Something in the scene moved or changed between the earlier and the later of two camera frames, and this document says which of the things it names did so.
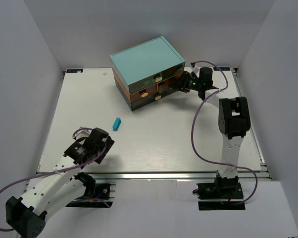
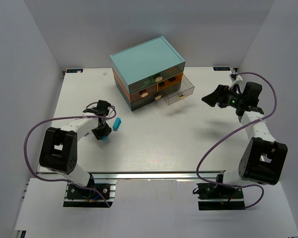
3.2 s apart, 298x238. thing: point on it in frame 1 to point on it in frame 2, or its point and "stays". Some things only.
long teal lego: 117,124 stays
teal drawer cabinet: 143,72 stays
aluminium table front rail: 171,175 stays
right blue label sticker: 222,69 stays
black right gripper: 182,82 to 221,94
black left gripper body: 105,145 to 100,131
